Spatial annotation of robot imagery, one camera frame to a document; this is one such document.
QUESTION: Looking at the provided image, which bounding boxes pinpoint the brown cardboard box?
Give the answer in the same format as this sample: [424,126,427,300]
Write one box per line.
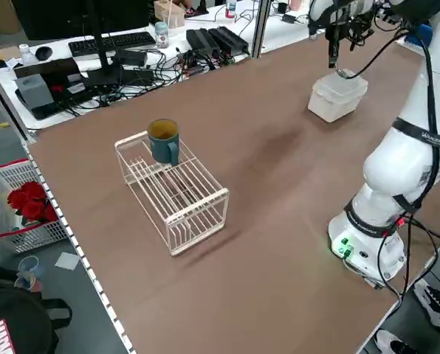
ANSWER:
[0,0,22,35]

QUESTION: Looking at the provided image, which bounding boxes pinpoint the white desk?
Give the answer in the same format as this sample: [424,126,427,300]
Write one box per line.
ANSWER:
[0,0,427,131]

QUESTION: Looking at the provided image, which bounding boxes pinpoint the white preservation box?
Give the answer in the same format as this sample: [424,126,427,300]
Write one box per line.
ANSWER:
[307,83,367,123]

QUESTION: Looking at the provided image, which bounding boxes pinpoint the white and black sneaker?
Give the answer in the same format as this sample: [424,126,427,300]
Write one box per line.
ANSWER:
[413,279,440,335]
[374,328,422,354]

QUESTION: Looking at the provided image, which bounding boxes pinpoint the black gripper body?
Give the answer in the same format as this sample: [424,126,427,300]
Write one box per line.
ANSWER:
[325,10,348,41]

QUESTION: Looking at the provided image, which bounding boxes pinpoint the bottle with teal cap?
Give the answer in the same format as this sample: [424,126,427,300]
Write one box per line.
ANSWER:
[155,21,169,49]

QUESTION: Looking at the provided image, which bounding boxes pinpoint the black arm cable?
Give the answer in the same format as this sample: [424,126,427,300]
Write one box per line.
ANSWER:
[336,25,440,296]

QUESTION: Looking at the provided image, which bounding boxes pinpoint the grey box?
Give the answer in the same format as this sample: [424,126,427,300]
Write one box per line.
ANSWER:
[15,73,54,110]

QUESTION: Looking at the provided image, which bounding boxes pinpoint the white basket with red rim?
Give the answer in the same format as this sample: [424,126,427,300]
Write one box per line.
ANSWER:
[0,158,72,255]

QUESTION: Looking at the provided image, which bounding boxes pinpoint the red roses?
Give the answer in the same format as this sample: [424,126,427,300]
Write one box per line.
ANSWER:
[7,180,60,226]

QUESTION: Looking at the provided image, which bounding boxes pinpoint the black flat box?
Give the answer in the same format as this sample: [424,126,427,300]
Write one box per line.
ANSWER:
[13,58,81,80]

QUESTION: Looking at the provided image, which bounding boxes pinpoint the white square tile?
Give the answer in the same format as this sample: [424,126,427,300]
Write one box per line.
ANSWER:
[54,251,82,272]

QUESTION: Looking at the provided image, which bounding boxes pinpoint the clear cup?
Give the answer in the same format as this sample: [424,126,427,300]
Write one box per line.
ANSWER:
[14,255,47,293]

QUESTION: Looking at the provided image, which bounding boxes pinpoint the aluminium frame post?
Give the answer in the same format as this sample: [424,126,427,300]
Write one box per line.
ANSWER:
[0,58,37,144]
[251,0,273,59]

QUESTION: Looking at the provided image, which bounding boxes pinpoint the wooden holder box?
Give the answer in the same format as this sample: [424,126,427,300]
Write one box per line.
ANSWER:
[153,0,187,30]

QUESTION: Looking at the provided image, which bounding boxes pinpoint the black desk tray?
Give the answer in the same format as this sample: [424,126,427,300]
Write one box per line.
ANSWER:
[15,88,99,121]

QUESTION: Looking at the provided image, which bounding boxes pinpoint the black backpack with red logo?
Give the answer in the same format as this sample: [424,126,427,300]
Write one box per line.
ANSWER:
[0,263,74,354]

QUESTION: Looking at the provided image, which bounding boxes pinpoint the black monitor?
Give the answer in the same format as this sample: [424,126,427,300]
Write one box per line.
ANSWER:
[11,0,151,41]

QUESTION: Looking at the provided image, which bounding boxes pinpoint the clear water bottle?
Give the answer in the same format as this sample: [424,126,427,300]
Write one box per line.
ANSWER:
[18,43,37,66]

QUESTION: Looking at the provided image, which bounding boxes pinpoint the black keyboard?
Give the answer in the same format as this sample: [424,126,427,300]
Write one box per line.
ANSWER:
[67,31,157,58]

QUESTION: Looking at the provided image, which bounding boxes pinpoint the black adapter box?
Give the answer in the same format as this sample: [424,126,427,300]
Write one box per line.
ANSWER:
[114,49,149,68]

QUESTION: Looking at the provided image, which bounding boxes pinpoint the black mouse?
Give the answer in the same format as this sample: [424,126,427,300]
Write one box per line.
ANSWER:
[34,46,54,62]

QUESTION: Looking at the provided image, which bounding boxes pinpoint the pale wire rack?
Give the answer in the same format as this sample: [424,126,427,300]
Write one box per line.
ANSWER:
[114,131,231,258]

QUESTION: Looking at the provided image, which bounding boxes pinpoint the black monitor stand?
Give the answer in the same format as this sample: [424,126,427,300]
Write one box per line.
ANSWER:
[86,0,155,89]

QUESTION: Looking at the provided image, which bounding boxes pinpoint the teal mug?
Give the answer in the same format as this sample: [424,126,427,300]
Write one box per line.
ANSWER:
[147,118,181,167]

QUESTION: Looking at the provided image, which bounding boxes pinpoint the long black power supply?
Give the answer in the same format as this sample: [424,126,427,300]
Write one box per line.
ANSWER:
[185,28,221,57]
[208,26,250,53]

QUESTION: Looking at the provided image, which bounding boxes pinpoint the aluminium table edge rail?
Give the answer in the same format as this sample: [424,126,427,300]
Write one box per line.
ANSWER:
[22,142,137,354]

